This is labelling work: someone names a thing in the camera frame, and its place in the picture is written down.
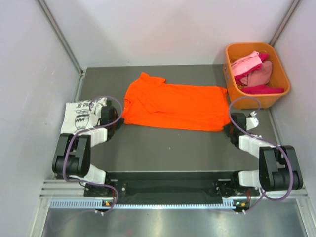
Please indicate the slotted cable duct rail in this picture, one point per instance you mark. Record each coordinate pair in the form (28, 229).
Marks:
(103, 204)

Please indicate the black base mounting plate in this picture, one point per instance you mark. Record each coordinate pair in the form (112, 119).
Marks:
(177, 187)

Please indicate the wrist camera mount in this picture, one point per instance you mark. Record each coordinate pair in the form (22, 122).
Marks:
(99, 105)
(252, 121)

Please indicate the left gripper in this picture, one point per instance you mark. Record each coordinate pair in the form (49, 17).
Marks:
(120, 122)

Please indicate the light pink t-shirt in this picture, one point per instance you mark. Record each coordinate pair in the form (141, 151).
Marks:
(246, 64)

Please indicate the aluminium frame extrusion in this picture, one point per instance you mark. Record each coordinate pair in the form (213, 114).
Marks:
(62, 189)

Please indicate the white printed folded t-shirt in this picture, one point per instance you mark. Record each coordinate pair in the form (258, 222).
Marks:
(79, 116)

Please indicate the magenta t-shirt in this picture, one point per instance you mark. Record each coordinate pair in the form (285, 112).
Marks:
(261, 89)

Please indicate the orange plastic basket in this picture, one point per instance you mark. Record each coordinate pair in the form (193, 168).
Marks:
(278, 79)

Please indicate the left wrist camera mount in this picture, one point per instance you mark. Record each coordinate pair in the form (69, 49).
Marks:
(99, 105)

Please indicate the salmon pink t-shirt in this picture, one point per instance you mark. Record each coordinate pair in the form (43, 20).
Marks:
(258, 77)

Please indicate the orange t-shirt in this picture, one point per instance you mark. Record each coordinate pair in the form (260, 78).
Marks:
(151, 101)

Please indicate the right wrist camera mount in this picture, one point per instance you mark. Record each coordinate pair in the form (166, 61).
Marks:
(252, 121)

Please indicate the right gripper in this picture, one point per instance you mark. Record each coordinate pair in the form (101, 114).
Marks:
(226, 129)

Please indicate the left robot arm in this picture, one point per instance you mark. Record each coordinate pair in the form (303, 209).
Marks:
(72, 158)

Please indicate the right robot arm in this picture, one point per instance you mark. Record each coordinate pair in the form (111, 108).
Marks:
(275, 163)

